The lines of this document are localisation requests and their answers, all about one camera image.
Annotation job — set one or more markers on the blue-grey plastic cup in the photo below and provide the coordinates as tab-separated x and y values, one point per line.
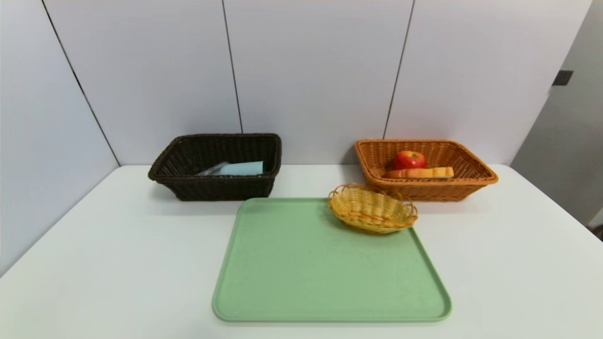
245	168

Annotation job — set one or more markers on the grey cutlery case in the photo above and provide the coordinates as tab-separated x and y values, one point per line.
212	169

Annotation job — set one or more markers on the red apple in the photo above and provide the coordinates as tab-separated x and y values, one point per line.
409	159

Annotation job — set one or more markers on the slice of white bread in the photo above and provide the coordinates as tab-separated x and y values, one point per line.
419	173

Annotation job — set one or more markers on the small yellow wicker basket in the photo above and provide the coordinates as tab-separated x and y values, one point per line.
372	207

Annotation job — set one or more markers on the dark brown wicker basket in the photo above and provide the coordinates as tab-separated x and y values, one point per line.
212	186

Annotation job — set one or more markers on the orange wicker basket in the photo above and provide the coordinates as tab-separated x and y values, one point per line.
447	188

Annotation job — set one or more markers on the light green plastic tray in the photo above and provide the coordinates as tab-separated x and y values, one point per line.
306	273

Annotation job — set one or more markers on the dark wall fixture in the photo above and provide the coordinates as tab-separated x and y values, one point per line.
563	77

